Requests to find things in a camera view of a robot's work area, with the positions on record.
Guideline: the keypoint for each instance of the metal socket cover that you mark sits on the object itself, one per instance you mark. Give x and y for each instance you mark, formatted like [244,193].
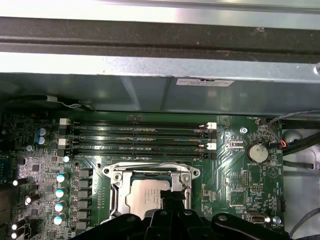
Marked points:
[122,191]

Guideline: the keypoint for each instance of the black RAM slot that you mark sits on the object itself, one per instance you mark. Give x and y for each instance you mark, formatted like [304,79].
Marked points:
[137,143]
[137,124]
[137,153]
[137,133]

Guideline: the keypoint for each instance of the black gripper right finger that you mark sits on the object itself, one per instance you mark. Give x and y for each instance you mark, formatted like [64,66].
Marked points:
[187,225]

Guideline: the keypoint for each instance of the black PC case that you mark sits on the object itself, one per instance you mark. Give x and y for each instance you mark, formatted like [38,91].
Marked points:
[160,32]

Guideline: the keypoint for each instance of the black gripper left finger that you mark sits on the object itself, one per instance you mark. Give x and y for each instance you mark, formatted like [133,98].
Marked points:
[162,225]

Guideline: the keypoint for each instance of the CPU socket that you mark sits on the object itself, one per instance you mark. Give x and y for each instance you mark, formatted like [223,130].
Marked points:
[150,175]

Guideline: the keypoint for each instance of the silver CPU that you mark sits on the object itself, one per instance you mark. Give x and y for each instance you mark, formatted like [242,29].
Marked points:
[142,195]

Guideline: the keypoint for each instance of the green motherboard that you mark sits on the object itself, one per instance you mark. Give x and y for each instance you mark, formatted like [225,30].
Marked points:
[225,180]

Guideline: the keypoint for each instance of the round coin cell battery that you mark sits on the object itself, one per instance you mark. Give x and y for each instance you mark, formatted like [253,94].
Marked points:
[257,152]

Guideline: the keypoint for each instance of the silver board screw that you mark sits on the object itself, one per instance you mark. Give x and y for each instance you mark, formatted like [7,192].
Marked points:
[276,220]
[243,130]

